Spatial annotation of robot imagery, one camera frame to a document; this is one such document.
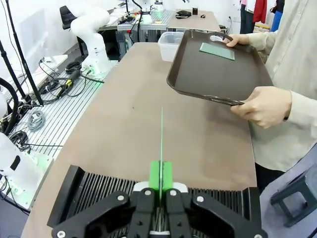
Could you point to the black office chair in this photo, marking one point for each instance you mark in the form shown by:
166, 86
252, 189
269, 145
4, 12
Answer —
65, 17

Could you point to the black tripod stand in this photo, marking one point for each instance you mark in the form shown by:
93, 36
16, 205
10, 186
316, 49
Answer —
11, 74
22, 57

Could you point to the small black box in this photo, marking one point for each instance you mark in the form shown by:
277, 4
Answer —
195, 11

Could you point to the person's left forearm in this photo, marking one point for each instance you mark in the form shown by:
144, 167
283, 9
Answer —
303, 109

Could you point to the dark grey plastic stool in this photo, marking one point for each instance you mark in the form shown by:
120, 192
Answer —
297, 198

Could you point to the person's left hand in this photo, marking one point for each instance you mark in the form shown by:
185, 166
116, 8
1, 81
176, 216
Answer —
262, 106

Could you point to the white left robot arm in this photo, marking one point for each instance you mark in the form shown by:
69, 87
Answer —
94, 37

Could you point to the red and blue jacket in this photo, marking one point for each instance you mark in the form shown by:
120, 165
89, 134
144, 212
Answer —
260, 10

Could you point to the black slotted PCB rack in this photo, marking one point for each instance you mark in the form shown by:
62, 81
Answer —
99, 183

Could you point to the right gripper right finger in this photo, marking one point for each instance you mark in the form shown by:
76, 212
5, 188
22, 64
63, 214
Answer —
210, 215

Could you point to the person's right hand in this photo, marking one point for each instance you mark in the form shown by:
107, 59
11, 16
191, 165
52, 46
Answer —
239, 39

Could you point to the person in beige shirt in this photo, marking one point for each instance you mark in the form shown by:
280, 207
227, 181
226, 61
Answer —
292, 62

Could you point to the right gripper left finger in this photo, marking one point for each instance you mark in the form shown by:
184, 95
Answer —
109, 213

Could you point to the person's right forearm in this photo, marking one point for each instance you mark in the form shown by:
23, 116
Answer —
262, 41

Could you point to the aluminium slotted base plate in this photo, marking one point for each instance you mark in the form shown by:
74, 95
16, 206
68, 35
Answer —
62, 111

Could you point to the dark brown plastic tray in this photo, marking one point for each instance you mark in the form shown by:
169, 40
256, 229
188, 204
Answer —
210, 77

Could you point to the clear plastic storage box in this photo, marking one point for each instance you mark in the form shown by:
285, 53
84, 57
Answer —
168, 47

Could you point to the squarish green PCB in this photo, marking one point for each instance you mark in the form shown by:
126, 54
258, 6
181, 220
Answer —
216, 51

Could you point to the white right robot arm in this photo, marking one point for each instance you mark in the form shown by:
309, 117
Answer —
15, 161

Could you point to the brown background table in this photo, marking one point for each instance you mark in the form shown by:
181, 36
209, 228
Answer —
195, 22

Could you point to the wide green PCB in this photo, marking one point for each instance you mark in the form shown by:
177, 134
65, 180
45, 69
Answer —
162, 138

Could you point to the black pouch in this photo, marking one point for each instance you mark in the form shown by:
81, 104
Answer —
183, 14

